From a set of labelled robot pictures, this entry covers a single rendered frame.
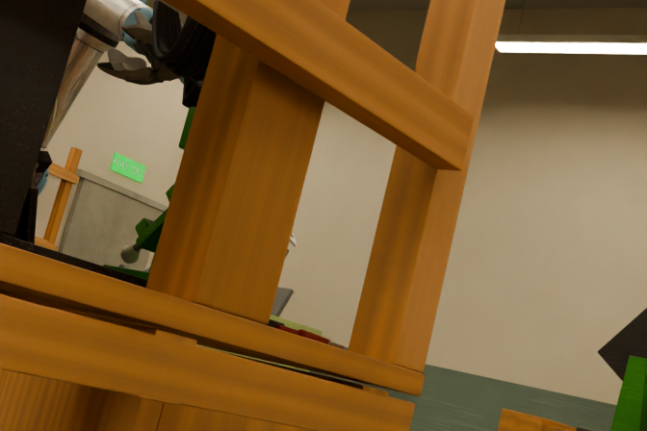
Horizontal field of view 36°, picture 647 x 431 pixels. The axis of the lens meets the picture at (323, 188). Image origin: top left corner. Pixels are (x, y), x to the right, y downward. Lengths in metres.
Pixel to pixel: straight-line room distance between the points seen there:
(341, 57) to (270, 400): 0.45
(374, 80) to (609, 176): 7.36
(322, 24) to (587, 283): 7.30
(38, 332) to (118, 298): 0.10
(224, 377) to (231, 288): 0.11
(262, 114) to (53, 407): 1.29
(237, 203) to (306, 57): 0.20
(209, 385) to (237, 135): 0.30
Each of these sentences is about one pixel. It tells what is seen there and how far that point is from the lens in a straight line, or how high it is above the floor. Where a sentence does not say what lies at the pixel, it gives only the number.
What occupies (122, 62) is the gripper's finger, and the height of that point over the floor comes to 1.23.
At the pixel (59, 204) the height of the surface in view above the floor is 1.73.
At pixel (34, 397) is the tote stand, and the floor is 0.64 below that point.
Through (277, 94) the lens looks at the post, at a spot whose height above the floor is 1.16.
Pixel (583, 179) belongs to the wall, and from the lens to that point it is 8.72.
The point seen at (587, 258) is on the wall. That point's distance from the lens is 8.52.
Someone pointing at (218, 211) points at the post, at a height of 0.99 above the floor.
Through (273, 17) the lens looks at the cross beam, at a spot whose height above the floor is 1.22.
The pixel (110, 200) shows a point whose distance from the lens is 9.30.
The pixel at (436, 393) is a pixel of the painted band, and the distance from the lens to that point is 8.79.
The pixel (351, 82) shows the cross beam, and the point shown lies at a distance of 1.31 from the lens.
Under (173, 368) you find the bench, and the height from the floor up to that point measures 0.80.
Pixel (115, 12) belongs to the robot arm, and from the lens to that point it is 1.82.
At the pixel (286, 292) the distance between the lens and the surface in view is 2.48.
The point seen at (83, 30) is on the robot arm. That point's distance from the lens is 2.11.
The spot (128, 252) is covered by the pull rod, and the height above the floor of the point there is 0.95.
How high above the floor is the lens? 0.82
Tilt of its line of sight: 11 degrees up
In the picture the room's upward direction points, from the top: 14 degrees clockwise
